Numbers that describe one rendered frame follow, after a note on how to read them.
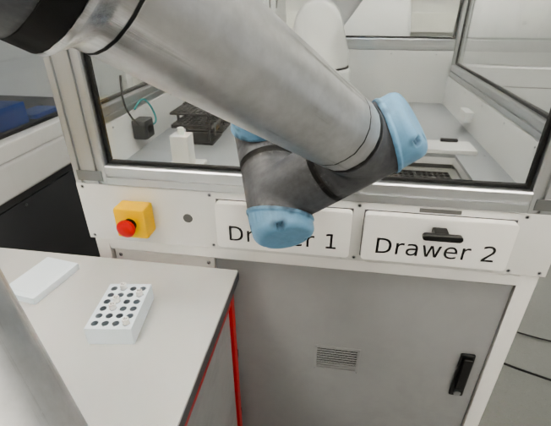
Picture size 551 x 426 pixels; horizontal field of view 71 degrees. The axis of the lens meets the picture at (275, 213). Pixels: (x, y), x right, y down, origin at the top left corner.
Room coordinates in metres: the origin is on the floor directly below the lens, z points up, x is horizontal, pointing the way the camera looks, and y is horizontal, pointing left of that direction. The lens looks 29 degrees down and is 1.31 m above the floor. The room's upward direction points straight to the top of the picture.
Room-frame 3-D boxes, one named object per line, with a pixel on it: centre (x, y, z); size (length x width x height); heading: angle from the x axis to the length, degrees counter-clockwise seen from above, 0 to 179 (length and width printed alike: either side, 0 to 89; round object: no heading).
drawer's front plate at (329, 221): (0.72, -0.01, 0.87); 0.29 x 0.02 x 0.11; 81
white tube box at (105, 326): (0.56, 0.30, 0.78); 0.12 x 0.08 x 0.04; 179
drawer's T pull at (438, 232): (0.64, -0.32, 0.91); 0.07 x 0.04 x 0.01; 81
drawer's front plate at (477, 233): (0.67, -0.33, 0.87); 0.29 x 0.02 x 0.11; 81
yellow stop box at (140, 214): (0.75, 0.31, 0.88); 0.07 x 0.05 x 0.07; 81
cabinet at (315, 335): (1.18, -0.14, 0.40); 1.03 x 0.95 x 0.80; 81
